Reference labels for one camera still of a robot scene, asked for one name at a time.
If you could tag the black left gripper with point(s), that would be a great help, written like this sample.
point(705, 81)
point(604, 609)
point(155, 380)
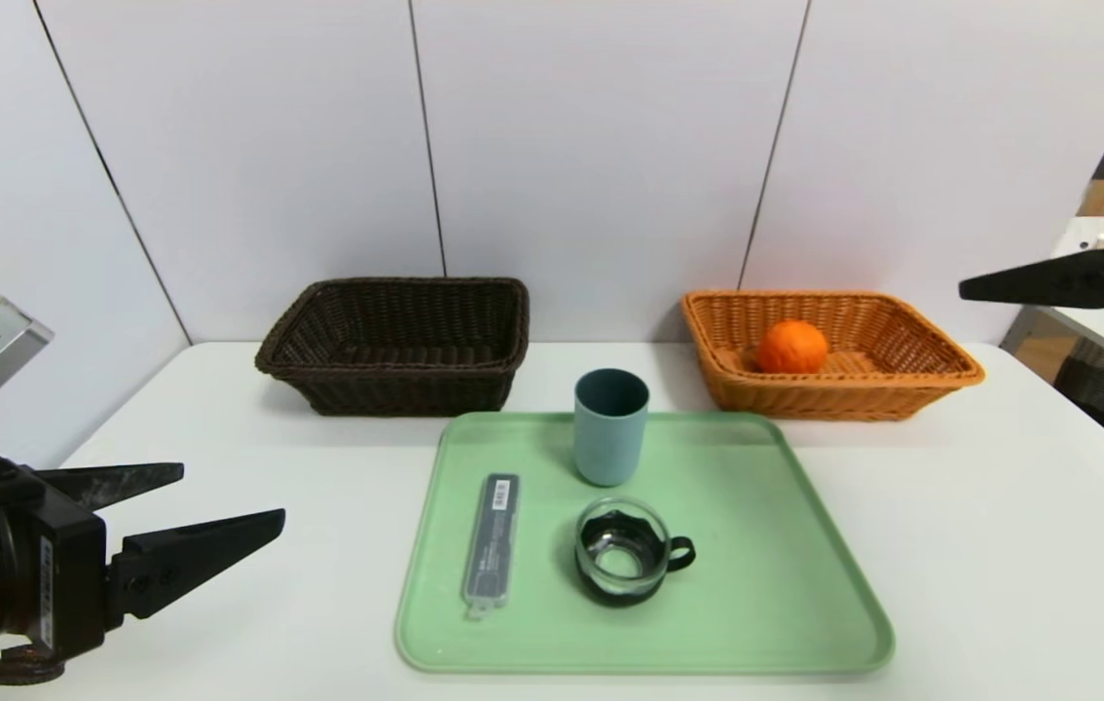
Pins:
point(65, 582)

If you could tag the orange fruit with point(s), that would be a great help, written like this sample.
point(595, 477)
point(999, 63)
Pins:
point(791, 348)

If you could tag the blue-grey plastic cup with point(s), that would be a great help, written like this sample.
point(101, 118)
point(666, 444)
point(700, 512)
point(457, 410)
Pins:
point(608, 443)

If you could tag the orange wicker basket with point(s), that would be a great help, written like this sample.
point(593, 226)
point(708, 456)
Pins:
point(820, 394)

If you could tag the dark brown wicker basket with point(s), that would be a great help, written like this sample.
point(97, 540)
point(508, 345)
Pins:
point(396, 380)

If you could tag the white side table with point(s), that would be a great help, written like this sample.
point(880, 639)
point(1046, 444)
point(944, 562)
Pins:
point(1097, 336)

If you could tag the grey clear plastic case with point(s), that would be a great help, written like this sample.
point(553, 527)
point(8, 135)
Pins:
point(492, 545)

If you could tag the light green plastic tray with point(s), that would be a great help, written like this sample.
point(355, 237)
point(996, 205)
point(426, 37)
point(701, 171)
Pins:
point(756, 594)

